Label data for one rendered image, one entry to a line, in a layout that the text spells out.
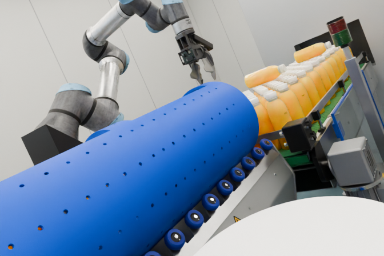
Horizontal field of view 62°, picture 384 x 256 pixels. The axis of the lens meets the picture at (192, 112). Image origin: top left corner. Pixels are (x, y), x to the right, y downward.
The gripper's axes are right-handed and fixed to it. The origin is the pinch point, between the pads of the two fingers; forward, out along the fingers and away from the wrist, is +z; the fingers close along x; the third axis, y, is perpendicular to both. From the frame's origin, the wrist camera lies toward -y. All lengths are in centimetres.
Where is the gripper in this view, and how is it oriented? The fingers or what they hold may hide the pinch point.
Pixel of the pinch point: (208, 79)
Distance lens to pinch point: 128.3
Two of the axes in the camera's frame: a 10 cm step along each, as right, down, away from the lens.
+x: 7.4, -2.7, -6.2
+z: 4.0, 9.2, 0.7
